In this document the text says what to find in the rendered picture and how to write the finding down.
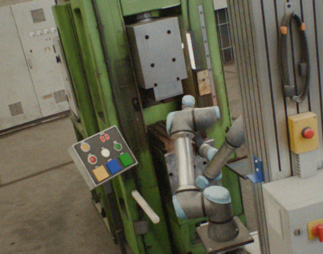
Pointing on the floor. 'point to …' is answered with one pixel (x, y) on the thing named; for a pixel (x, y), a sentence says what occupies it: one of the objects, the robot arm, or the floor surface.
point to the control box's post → (114, 216)
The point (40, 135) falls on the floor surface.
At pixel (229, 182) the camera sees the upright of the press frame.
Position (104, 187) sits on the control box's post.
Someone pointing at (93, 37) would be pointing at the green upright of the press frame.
